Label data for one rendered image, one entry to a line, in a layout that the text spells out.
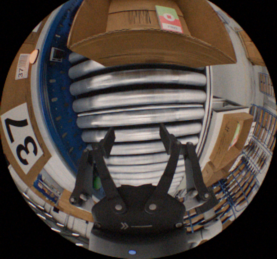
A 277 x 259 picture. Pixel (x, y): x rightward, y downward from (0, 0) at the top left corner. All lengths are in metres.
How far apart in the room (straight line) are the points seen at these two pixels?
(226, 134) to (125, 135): 0.45
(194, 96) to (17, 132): 0.54
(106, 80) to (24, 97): 0.27
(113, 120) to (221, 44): 0.38
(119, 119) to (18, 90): 0.35
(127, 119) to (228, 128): 0.44
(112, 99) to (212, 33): 0.36
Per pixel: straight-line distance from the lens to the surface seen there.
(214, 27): 0.30
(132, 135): 0.30
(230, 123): 0.46
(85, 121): 0.33
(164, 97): 0.27
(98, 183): 0.48
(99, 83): 0.28
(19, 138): 0.30
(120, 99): 0.27
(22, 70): 0.34
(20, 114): 0.31
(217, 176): 0.98
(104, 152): 0.15
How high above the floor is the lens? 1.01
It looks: 68 degrees down
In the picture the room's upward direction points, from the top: 177 degrees clockwise
